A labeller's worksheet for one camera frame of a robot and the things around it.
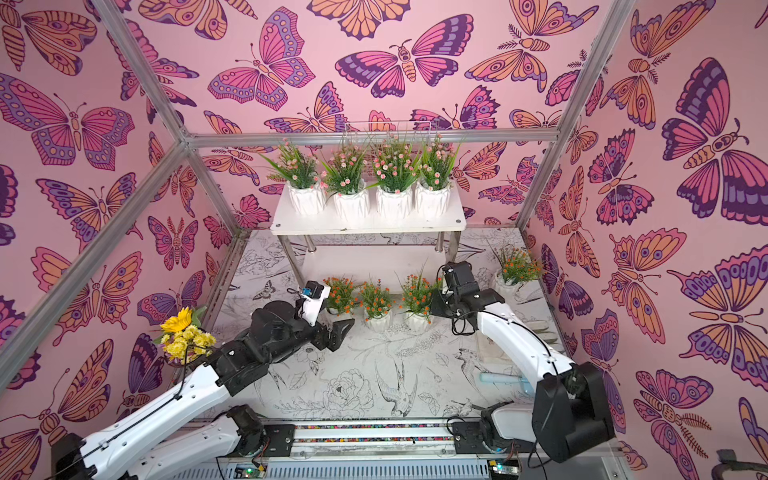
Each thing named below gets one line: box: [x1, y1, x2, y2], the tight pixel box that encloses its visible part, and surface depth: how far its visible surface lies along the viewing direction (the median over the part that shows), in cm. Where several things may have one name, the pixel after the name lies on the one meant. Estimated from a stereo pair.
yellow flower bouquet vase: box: [153, 306, 217, 367], surface depth 68 cm
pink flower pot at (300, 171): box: [259, 138, 325, 215], surface depth 74 cm
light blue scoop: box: [479, 372, 534, 392], surface depth 85 cm
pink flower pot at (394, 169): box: [366, 135, 420, 221], surface depth 69 cm
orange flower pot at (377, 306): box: [358, 278, 396, 332], surface depth 87 cm
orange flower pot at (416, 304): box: [398, 273, 432, 333], surface depth 83 cm
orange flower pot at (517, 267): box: [486, 238, 546, 298], surface depth 92 cm
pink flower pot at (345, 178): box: [321, 143, 372, 221], surface depth 70 cm
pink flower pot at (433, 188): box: [416, 135, 461, 219], surface depth 73 cm
